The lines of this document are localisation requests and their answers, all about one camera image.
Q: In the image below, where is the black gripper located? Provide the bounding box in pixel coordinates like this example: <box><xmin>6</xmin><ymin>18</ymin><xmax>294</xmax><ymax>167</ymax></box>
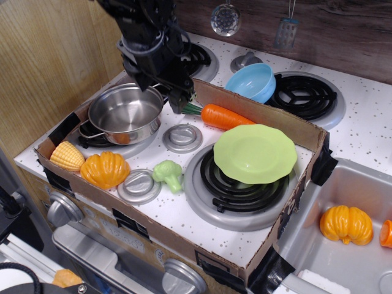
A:
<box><xmin>117</xmin><ymin>29</ymin><xmax>195</xmax><ymax>114</ymax></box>

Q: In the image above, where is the green toy broccoli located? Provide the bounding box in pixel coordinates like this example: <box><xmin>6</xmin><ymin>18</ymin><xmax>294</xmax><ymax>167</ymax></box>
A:
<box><xmin>152</xmin><ymin>160</ymin><xmax>182</xmax><ymax>194</ymax></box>

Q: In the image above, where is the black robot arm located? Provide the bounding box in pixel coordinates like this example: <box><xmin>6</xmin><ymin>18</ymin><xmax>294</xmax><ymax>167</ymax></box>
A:
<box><xmin>99</xmin><ymin>1</ymin><xmax>195</xmax><ymax>114</ymax></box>

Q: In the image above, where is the stainless steel pot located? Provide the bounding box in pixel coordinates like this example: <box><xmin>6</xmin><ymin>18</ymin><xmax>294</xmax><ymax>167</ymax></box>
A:
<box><xmin>78</xmin><ymin>83</ymin><xmax>164</xmax><ymax>145</ymax></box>

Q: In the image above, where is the back left black burner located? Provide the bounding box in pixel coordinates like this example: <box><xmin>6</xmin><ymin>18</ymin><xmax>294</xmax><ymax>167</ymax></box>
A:
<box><xmin>181</xmin><ymin>42</ymin><xmax>219</xmax><ymax>83</ymax></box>

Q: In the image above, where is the black burner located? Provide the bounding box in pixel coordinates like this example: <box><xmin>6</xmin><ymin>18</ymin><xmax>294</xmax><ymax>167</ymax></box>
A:
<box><xmin>184</xmin><ymin>145</ymin><xmax>298</xmax><ymax>232</ymax></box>
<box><xmin>181</xmin><ymin>42</ymin><xmax>219</xmax><ymax>83</ymax></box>
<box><xmin>266</xmin><ymin>71</ymin><xmax>346</xmax><ymax>130</ymax></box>
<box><xmin>67</xmin><ymin>121</ymin><xmax>160</xmax><ymax>160</ymax></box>

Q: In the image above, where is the silver stove knob centre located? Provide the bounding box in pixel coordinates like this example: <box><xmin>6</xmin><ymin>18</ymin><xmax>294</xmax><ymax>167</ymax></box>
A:
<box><xmin>163</xmin><ymin>124</ymin><xmax>203</xmax><ymax>154</ymax></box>

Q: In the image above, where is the silver stove knob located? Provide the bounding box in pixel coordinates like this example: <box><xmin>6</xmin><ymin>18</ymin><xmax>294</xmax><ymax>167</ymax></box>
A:
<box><xmin>163</xmin><ymin>124</ymin><xmax>203</xmax><ymax>154</ymax></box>
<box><xmin>117</xmin><ymin>169</ymin><xmax>161</xmax><ymax>205</ymax></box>
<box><xmin>230</xmin><ymin>51</ymin><xmax>263</xmax><ymax>73</ymax></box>

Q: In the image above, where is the orange toy carrot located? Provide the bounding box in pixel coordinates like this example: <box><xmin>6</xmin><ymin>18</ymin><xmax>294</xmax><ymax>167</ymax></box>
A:
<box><xmin>181</xmin><ymin>104</ymin><xmax>255</xmax><ymax>130</ymax></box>

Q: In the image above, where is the front left black burner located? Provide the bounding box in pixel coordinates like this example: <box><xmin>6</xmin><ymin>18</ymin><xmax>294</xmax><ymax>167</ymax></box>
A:
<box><xmin>67</xmin><ymin>121</ymin><xmax>160</xmax><ymax>160</ymax></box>

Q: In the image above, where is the silver stove knob back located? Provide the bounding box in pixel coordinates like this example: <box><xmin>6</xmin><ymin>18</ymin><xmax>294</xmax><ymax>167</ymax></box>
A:
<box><xmin>230</xmin><ymin>51</ymin><xmax>263</xmax><ymax>73</ymax></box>

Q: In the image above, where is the silver strainer ladle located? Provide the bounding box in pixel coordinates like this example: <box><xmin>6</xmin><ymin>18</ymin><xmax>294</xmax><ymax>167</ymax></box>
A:
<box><xmin>210</xmin><ymin>0</ymin><xmax>242</xmax><ymax>37</ymax></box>

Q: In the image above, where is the light blue plastic bowl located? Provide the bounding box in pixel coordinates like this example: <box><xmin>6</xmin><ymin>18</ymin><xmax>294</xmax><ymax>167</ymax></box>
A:
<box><xmin>225</xmin><ymin>63</ymin><xmax>276</xmax><ymax>104</ymax></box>

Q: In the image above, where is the orange toy pumpkin half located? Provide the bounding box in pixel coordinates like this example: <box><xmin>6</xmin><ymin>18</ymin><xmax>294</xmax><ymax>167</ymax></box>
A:
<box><xmin>80</xmin><ymin>151</ymin><xmax>130</xmax><ymax>189</ymax></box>

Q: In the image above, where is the silver stove knob front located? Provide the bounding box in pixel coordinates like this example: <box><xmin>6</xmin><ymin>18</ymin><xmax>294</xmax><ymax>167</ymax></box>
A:
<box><xmin>117</xmin><ymin>169</ymin><xmax>161</xmax><ymax>205</ymax></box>

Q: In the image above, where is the light green plastic plate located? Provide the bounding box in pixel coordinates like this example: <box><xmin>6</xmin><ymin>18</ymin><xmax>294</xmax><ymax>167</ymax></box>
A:
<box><xmin>213</xmin><ymin>124</ymin><xmax>298</xmax><ymax>184</ymax></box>

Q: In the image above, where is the yellow toy corn cob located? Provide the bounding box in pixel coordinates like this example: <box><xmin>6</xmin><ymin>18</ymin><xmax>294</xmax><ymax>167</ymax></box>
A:
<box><xmin>50</xmin><ymin>141</ymin><xmax>85</xmax><ymax>172</ymax></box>

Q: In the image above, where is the brown cardboard fence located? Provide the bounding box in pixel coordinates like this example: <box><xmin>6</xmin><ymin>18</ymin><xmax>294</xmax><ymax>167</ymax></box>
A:
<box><xmin>36</xmin><ymin>80</ymin><xmax>337</xmax><ymax>293</ymax></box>

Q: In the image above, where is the front right black burner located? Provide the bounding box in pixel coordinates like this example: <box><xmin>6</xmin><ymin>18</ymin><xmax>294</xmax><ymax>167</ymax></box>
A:
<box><xmin>184</xmin><ymin>145</ymin><xmax>298</xmax><ymax>232</ymax></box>

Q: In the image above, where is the grey toy spatula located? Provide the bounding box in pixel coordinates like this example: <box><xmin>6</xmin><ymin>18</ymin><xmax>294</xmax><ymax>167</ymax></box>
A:
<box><xmin>273</xmin><ymin>0</ymin><xmax>300</xmax><ymax>50</ymax></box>

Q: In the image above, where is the back right black burner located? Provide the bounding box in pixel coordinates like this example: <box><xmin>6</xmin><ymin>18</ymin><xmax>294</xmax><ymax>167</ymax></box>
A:
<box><xmin>266</xmin><ymin>71</ymin><xmax>346</xmax><ymax>130</ymax></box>

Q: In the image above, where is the silver oven knob left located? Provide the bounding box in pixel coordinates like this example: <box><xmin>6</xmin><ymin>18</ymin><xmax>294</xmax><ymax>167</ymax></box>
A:
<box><xmin>47</xmin><ymin>192</ymin><xmax>84</xmax><ymax>227</ymax></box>

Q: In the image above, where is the silver oven knob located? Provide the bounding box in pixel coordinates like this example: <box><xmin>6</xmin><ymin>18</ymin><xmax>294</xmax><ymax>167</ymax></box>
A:
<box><xmin>47</xmin><ymin>192</ymin><xmax>84</xmax><ymax>227</ymax></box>
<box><xmin>162</xmin><ymin>258</ymin><xmax>207</xmax><ymax>294</ymax></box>

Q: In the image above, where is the silver oven knob right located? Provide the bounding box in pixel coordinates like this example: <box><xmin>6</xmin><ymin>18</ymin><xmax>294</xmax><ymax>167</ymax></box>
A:
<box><xmin>162</xmin><ymin>258</ymin><xmax>207</xmax><ymax>294</ymax></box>

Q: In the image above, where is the orange toy piece bottom left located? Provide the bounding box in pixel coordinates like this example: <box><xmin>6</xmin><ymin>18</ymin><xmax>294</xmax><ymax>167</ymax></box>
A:
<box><xmin>51</xmin><ymin>269</ymin><xmax>83</xmax><ymax>288</ymax></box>

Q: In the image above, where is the orange toy pumpkin in sink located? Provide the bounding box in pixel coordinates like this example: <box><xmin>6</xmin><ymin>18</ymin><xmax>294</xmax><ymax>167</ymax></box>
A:
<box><xmin>319</xmin><ymin>205</ymin><xmax>374</xmax><ymax>246</ymax></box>

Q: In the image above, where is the orange toy piece at edge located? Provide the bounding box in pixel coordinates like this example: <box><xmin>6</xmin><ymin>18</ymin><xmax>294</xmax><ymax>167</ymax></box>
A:
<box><xmin>379</xmin><ymin>220</ymin><xmax>392</xmax><ymax>248</ymax></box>

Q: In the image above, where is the silver toy sink basin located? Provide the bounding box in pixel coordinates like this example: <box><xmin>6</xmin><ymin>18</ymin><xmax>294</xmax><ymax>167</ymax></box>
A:
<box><xmin>278</xmin><ymin>159</ymin><xmax>391</xmax><ymax>293</ymax></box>

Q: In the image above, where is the silver oven door handle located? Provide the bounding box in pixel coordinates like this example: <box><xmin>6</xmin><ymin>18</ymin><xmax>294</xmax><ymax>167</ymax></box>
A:
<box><xmin>52</xmin><ymin>225</ymin><xmax>150</xmax><ymax>293</ymax></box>

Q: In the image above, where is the black cable bottom left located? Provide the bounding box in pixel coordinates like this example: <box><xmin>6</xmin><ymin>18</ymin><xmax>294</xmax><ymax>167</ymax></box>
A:
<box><xmin>0</xmin><ymin>262</ymin><xmax>42</xmax><ymax>294</ymax></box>

